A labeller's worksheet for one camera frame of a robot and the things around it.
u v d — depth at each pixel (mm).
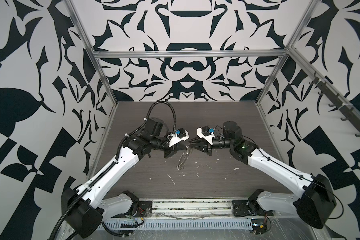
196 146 664
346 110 584
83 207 372
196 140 676
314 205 392
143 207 743
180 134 583
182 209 758
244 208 743
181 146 687
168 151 625
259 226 712
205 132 574
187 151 711
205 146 626
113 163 452
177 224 712
